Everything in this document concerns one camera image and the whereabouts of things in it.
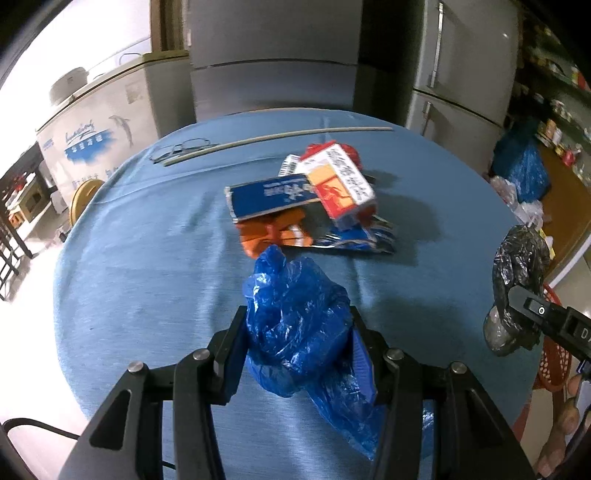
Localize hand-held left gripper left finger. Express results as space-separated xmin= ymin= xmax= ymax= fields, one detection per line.
xmin=58 ymin=305 xmax=250 ymax=480

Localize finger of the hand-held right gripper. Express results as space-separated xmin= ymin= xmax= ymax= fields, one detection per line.
xmin=507 ymin=285 xmax=572 ymax=341

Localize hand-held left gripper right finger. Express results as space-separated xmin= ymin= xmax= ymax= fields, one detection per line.
xmin=348 ymin=305 xmax=539 ymax=480

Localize red plastic basket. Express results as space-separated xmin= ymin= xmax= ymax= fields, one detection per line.
xmin=534 ymin=282 xmax=580 ymax=393

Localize black plastic bag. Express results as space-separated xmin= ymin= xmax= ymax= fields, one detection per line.
xmin=482 ymin=224 xmax=552 ymax=356

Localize blue plastic bag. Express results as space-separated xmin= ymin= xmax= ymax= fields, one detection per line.
xmin=243 ymin=244 xmax=435 ymax=462

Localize blue foil wrapper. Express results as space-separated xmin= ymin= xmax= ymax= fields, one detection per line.
xmin=314 ymin=215 xmax=398 ymax=254

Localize orange wrapper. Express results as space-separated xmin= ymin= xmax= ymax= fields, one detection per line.
xmin=240 ymin=208 xmax=315 ymax=259

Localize blue carton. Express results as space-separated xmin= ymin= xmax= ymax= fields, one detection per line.
xmin=225 ymin=174 xmax=319 ymax=223

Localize red and white carton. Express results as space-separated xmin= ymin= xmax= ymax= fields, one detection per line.
xmin=299 ymin=142 xmax=377 ymax=230

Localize person's right hand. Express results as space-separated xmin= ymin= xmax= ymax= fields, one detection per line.
xmin=536 ymin=373 xmax=587 ymax=478

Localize brown wooden counter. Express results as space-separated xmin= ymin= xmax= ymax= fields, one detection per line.
xmin=536 ymin=138 xmax=591 ymax=278

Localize white plastic bags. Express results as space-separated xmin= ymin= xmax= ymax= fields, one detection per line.
xmin=489 ymin=175 xmax=546 ymax=227

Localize blue tablecloth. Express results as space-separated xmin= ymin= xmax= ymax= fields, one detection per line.
xmin=53 ymin=107 xmax=548 ymax=480

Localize large blue sack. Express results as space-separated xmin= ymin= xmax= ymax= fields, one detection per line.
xmin=492 ymin=122 xmax=552 ymax=204

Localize shelf of packaged goods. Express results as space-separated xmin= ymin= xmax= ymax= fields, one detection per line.
xmin=512 ymin=14 xmax=591 ymax=176

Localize thin-framed eyeglasses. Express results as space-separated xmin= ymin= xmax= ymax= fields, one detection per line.
xmin=148 ymin=137 xmax=220 ymax=163

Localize yellow round disc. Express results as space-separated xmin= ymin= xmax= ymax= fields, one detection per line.
xmin=69 ymin=179 xmax=106 ymax=227

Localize long pale wooden stick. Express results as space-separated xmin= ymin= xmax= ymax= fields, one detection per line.
xmin=163 ymin=126 xmax=394 ymax=167

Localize dark wooden chair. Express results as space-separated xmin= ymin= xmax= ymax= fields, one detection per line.
xmin=0 ymin=143 xmax=58 ymax=301

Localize white chest freezer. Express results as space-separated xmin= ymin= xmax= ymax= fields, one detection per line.
xmin=36 ymin=51 xmax=191 ymax=227

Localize grey refrigerator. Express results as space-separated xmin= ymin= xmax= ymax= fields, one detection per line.
xmin=187 ymin=0 xmax=363 ymax=123

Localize grey pot with lid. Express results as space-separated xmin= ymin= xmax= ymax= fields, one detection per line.
xmin=48 ymin=67 xmax=89 ymax=104

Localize black cable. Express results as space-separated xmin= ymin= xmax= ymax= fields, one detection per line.
xmin=0 ymin=418 xmax=84 ymax=444

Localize silver refrigerator with handles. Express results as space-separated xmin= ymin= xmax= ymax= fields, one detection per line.
xmin=406 ymin=0 xmax=522 ymax=162

